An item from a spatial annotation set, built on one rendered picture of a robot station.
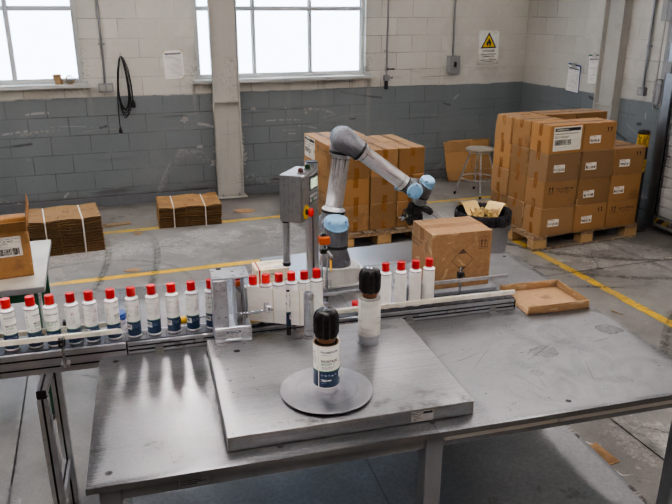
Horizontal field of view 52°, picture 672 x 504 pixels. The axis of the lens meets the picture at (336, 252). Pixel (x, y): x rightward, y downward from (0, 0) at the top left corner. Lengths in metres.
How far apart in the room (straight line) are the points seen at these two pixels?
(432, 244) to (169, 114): 5.34
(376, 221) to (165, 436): 4.47
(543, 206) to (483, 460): 3.62
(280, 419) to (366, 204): 4.34
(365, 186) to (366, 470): 3.67
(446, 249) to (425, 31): 5.89
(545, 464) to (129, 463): 1.83
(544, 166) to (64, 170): 5.01
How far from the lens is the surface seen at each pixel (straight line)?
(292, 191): 2.70
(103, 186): 8.18
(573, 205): 6.73
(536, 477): 3.18
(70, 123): 8.06
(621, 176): 6.97
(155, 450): 2.23
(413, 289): 2.95
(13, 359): 2.83
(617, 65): 8.07
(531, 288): 3.40
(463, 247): 3.24
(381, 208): 6.44
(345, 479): 3.05
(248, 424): 2.20
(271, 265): 3.38
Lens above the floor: 2.08
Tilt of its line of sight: 19 degrees down
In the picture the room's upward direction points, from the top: straight up
